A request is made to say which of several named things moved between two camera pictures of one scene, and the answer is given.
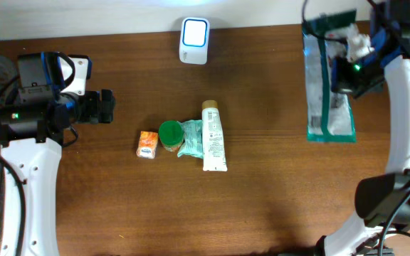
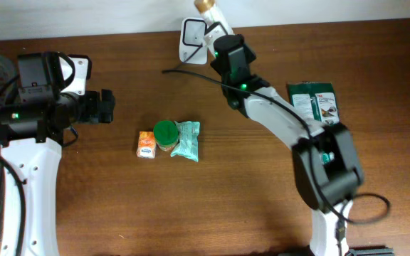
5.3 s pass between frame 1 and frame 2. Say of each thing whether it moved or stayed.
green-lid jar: moved
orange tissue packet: stayed
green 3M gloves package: moved
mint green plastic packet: moved
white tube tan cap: moved
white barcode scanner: stayed
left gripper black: stayed
